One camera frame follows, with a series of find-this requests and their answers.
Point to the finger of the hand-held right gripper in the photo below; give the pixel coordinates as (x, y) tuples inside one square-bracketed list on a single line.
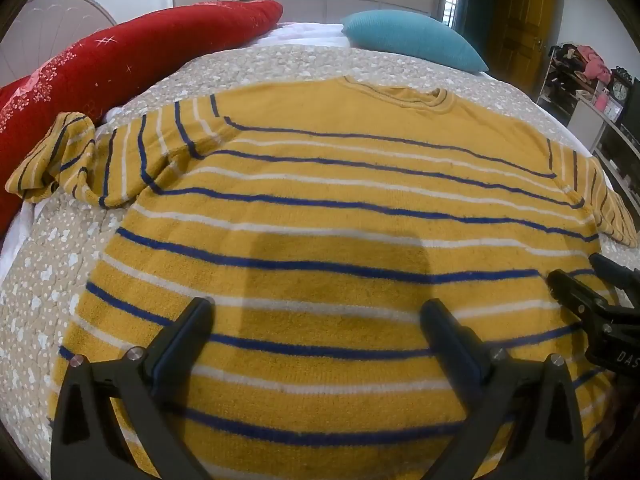
[(612, 270), (575, 292)]

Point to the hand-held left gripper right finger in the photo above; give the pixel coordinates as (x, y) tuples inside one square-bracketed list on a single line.
[(467, 360)]

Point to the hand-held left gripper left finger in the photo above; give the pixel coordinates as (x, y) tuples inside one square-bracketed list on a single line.
[(162, 377)]

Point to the yellow striped sweater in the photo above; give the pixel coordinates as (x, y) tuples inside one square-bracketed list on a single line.
[(320, 220)]

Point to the cluttered shelf unit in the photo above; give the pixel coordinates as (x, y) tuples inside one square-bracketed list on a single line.
[(600, 125)]

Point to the beige dotted blanket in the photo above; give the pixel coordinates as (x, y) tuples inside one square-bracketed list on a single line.
[(55, 260)]

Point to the black table clock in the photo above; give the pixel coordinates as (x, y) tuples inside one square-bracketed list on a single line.
[(620, 90)]

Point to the pink cloth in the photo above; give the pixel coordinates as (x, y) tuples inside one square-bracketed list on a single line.
[(594, 64)]

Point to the wooden door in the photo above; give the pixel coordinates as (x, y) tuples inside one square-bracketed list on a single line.
[(522, 25)]

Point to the teal pillow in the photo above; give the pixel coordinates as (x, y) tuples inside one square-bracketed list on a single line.
[(415, 37)]

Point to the red patterned pillow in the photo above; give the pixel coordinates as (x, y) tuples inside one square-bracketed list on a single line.
[(110, 75)]

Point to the white headboard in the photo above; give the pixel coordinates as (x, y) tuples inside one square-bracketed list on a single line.
[(45, 25)]

